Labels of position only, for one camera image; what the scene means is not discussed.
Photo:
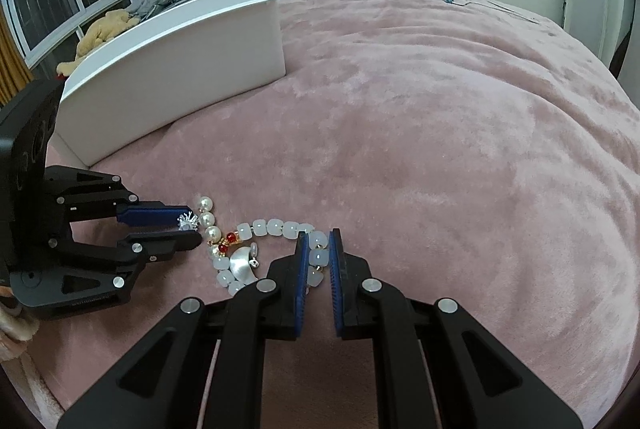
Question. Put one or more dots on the silver pearl shell earring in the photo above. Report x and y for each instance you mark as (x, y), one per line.
(242, 264)

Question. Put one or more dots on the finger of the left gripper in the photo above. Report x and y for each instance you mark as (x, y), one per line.
(150, 215)
(159, 246)

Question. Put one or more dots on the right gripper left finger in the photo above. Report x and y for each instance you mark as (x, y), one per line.
(201, 365)

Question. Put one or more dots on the silver flower brooch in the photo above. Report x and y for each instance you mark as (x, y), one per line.
(188, 221)

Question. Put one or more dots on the white plastic storage box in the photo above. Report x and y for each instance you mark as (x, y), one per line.
(196, 54)

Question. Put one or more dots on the yellow plush toy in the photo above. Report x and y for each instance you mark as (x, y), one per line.
(103, 30)

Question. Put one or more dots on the pink fuzzy bed blanket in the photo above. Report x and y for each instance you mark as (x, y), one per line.
(465, 152)

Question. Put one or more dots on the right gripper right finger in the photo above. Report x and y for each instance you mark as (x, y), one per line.
(436, 365)

